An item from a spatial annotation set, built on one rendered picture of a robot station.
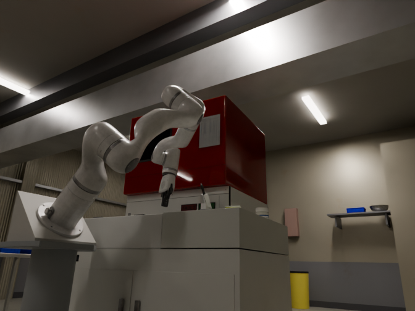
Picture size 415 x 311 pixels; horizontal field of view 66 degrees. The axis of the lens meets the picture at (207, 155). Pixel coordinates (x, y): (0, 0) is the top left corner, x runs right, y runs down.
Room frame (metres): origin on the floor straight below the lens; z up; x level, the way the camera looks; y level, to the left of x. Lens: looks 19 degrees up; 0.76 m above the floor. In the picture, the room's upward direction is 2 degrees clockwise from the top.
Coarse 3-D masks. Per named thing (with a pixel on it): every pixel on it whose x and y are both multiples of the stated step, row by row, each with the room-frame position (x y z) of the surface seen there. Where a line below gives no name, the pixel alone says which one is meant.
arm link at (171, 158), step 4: (172, 148) 1.69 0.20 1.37; (176, 148) 1.69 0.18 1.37; (168, 152) 1.69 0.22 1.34; (172, 152) 1.69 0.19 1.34; (176, 152) 1.69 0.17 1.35; (168, 156) 1.68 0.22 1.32; (172, 156) 1.68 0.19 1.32; (176, 156) 1.69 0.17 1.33; (164, 160) 1.68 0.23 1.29; (168, 160) 1.68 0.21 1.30; (172, 160) 1.68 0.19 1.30; (176, 160) 1.69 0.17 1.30; (164, 164) 1.69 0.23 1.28; (168, 164) 1.68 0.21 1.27; (172, 164) 1.68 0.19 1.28; (176, 164) 1.70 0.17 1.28; (176, 168) 1.70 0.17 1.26
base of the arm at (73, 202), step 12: (72, 180) 1.17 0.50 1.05; (72, 192) 1.18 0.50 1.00; (84, 192) 1.18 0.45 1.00; (48, 204) 1.29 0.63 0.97; (60, 204) 1.20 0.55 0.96; (72, 204) 1.20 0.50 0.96; (84, 204) 1.21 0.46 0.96; (48, 216) 1.23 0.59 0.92; (60, 216) 1.22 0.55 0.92; (72, 216) 1.23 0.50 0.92; (48, 228) 1.21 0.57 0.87; (60, 228) 1.24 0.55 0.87; (72, 228) 1.29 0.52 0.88
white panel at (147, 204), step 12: (180, 192) 2.08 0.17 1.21; (192, 192) 2.03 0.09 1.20; (216, 192) 1.94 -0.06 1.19; (228, 192) 1.90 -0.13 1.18; (132, 204) 2.28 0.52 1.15; (144, 204) 2.22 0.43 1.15; (156, 204) 2.17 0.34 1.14; (168, 204) 2.12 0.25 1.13; (180, 204) 2.07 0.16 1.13; (216, 204) 1.94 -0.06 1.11; (228, 204) 1.90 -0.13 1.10
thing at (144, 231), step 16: (96, 224) 1.55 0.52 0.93; (112, 224) 1.50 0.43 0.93; (128, 224) 1.45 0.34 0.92; (144, 224) 1.41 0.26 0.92; (160, 224) 1.37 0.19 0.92; (96, 240) 1.55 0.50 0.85; (112, 240) 1.50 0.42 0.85; (128, 240) 1.45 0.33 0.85; (144, 240) 1.41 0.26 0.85; (160, 240) 1.36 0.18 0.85
